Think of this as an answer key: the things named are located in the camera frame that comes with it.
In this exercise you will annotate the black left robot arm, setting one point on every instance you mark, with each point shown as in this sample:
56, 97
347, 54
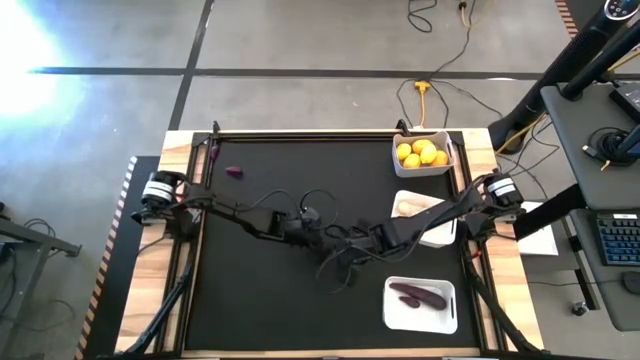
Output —
240, 215

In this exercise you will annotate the black metal stand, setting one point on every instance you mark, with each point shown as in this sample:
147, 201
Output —
40, 239

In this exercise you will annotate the black tower fan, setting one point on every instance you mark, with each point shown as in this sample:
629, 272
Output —
560, 65

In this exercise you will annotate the yellow lemon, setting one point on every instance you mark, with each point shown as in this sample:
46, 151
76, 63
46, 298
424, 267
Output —
441, 159
429, 154
403, 151
421, 144
412, 160

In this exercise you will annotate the backlit black keyboard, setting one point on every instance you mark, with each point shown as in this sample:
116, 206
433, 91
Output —
620, 240

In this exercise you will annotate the black table mat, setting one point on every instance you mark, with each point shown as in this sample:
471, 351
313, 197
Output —
280, 300

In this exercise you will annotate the desk caster wheel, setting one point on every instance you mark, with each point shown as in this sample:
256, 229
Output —
580, 308

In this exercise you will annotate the grey desk top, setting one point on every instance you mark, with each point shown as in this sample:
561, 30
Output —
575, 165

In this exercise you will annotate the black computer mouse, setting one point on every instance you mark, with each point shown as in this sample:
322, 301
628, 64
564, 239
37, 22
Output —
632, 283

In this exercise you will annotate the grey keyboard shelf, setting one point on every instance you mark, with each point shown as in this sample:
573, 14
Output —
620, 300

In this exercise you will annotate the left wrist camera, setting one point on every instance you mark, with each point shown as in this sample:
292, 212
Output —
310, 216

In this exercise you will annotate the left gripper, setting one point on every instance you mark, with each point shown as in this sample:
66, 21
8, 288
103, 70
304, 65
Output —
317, 235

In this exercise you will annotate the long purple eggplant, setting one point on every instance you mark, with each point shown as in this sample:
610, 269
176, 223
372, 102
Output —
425, 296

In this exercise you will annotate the black striped-edge floor mat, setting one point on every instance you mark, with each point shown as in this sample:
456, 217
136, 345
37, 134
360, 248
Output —
110, 310

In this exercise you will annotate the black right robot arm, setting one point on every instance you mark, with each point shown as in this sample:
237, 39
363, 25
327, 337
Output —
440, 212

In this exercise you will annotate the white plastic basket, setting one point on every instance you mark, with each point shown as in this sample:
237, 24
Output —
442, 237
400, 171
420, 320

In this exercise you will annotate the black desk beam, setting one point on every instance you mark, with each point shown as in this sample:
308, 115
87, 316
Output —
555, 210

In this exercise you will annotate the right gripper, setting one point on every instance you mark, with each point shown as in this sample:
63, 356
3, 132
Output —
380, 242

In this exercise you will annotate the small purple eggplant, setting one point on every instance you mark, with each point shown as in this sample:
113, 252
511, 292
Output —
215, 151
233, 172
410, 302

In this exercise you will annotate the white paper sheet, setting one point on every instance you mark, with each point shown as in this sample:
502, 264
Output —
540, 245

